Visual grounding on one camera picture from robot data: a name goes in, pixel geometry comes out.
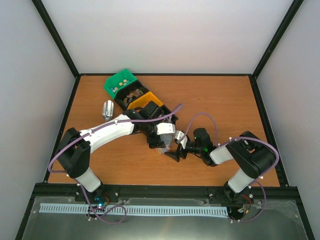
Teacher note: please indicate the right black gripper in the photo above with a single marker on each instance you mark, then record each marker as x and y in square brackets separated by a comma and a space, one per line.
[175, 155]

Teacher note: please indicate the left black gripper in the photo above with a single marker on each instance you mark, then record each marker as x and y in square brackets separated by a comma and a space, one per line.
[157, 144]

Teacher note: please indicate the clear plastic jar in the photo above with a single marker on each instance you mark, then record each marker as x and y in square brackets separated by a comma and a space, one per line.
[162, 150]

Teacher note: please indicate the black popsicle candy bin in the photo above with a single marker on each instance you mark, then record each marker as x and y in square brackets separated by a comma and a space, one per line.
[129, 93]

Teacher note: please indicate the metal scoop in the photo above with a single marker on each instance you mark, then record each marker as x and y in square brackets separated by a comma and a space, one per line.
[108, 110]

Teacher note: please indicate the round metal lid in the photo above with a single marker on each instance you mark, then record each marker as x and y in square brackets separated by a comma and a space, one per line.
[167, 139]

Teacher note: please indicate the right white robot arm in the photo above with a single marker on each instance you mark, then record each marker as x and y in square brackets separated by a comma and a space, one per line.
[253, 156]

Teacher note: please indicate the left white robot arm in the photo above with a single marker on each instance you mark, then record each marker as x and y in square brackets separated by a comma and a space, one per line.
[76, 146]

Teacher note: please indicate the black lollipop bin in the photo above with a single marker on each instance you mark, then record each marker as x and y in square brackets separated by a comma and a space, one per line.
[166, 112]

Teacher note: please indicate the yellow star candy bin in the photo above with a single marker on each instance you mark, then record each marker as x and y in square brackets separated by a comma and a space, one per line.
[143, 100]

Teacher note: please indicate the green candy bin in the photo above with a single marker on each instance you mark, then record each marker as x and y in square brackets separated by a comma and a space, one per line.
[118, 81]

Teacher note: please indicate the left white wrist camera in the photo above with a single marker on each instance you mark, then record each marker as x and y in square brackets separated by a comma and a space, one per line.
[165, 128]

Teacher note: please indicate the light blue cable duct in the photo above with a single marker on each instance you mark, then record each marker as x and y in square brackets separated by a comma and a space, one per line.
[137, 210]

